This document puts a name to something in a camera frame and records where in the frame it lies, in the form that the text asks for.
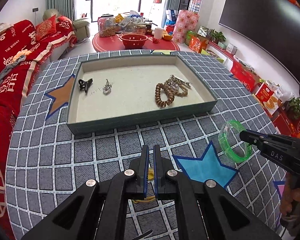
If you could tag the red embroidered cushion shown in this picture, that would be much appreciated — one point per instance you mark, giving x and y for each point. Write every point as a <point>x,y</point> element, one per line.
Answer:
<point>46,28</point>

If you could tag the red covered sofa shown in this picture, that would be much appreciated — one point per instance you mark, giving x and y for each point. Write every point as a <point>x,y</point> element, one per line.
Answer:
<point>21,59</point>

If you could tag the silver alligator hair clip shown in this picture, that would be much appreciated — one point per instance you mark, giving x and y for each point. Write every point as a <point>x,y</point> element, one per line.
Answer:
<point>180,81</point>

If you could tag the green jewelry tray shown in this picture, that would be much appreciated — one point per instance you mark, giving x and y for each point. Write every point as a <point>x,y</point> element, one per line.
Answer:
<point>132,98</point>

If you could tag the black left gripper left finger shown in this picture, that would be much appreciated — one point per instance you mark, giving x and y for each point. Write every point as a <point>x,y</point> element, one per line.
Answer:
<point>96,210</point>

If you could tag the wall mounted television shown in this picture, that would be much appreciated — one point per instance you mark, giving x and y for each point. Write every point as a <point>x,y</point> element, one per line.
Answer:
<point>273,25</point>

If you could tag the green translucent bangle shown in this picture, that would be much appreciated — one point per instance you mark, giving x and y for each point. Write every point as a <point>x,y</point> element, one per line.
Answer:
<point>224,143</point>

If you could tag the black hair claw clip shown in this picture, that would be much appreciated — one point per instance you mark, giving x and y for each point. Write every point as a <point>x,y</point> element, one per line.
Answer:
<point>85,85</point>

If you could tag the green potted plant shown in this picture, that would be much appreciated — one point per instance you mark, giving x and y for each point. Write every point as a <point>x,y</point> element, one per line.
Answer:
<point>216,36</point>

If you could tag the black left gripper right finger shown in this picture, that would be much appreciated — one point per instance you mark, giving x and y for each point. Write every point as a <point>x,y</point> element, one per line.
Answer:
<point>205,210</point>

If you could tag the purple heart pendant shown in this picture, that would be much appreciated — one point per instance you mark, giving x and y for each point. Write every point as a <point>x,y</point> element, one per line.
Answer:
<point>107,87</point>

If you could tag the red plastic colander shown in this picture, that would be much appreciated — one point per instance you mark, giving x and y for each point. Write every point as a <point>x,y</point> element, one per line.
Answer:
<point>133,41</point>

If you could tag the pink floral gift box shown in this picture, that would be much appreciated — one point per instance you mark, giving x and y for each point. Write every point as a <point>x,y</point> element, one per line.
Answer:
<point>186,21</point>

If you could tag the right hand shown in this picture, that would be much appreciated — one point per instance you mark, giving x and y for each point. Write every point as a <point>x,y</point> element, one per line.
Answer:
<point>288,196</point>

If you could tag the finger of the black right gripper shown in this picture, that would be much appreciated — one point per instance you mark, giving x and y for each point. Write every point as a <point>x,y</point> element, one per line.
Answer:
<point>252,137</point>

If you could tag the grey checkered mat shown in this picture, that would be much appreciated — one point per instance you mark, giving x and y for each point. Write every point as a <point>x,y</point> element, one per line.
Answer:
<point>46,162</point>

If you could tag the white cup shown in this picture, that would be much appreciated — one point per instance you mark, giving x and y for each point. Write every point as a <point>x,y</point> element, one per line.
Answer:
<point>158,33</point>

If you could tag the beige armchair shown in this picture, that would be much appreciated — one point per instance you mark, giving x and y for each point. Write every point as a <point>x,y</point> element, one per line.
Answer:
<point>80,26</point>

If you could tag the red round table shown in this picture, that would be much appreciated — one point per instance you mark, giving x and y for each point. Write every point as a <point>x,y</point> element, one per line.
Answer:
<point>114,43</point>

